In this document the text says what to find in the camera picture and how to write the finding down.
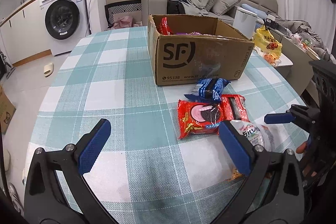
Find white red noodle packet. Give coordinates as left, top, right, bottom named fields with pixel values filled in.
left=219, top=120, right=274, bottom=180

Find red dark-window snack pack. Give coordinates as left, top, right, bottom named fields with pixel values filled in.
left=221, top=94, right=249, bottom=122

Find blue cookie packet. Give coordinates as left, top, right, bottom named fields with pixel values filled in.
left=185, top=78, right=231, bottom=103

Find red oreo cookie pack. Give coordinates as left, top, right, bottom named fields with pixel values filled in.
left=177, top=100, right=224, bottom=139

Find purple candy bag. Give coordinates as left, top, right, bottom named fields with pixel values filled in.
left=176, top=31, right=209, bottom=36

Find red chips bag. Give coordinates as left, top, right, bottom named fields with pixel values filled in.
left=158, top=16, right=174, bottom=35

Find person's right hand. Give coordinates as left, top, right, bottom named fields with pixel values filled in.
left=296, top=139, right=319, bottom=180

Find white side table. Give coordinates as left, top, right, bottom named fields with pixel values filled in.
left=253, top=46, right=293, bottom=78

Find orange peels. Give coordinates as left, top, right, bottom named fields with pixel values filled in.
left=263, top=53, right=281, bottom=67

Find yellow plastic bag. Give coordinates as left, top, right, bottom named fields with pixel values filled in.
left=253, top=25, right=282, bottom=59

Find small cardboard box on floor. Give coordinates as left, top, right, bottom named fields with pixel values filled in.
left=0, top=85, right=16, bottom=134

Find white cylindrical bin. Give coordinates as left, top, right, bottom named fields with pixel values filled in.
left=232, top=7, right=257, bottom=39

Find plaid teal tablecloth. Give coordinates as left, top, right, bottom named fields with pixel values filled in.
left=22, top=25, right=310, bottom=224

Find SF cardboard box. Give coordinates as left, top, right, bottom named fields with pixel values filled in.
left=147, top=14, right=255, bottom=86

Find beige slipper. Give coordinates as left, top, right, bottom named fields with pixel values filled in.
left=43, top=63, right=54, bottom=77

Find grey clothes pile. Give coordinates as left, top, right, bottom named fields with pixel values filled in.
left=167, top=0, right=210, bottom=16

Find pink cloth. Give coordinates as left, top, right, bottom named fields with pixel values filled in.
left=109, top=15, right=133, bottom=30

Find white washing machine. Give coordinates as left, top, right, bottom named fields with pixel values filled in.
left=39, top=0, right=90, bottom=56

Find black patterned basket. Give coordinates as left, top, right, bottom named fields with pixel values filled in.
left=104, top=0, right=142, bottom=27

